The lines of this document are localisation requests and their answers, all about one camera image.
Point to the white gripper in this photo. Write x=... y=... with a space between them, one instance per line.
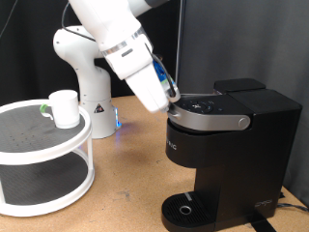
x=146 y=88

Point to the black Keurig coffee machine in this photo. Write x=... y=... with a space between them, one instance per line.
x=238 y=154

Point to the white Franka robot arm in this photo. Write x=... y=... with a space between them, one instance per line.
x=96 y=83

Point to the water tank with black lid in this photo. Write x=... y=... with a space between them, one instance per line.
x=239 y=84

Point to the white two-tier turntable shelf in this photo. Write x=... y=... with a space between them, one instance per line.
x=42 y=154

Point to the black tape strip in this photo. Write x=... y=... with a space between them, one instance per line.
x=260 y=224

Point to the black curtain backdrop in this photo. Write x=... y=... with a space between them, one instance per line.
x=29 y=64

